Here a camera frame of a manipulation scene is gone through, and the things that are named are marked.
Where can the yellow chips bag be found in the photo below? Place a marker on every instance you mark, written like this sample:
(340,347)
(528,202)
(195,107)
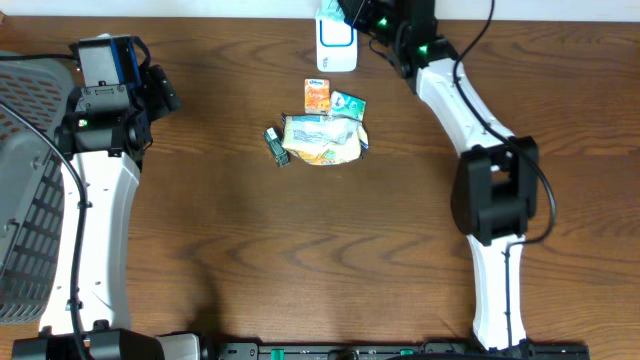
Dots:
(323,140)

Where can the grey plastic basket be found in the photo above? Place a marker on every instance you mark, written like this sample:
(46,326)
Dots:
(32,199)

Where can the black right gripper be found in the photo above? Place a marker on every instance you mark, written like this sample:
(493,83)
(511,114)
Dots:
(353,15)

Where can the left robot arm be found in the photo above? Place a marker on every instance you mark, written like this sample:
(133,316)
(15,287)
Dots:
(69,172)

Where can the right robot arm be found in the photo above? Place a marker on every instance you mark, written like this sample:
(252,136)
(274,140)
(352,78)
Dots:
(495,187)

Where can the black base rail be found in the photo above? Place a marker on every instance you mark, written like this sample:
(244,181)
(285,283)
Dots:
(433,349)

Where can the orange tissue pack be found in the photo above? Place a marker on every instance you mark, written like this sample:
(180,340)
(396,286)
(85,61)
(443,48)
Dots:
(317,96)

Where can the light green snack packet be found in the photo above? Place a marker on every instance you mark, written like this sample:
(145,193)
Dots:
(330,10)

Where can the dark green small box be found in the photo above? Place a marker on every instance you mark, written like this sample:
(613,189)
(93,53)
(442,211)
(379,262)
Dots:
(274,144)

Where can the teal tissue pack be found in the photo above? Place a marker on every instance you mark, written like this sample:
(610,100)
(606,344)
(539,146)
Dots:
(342,104)

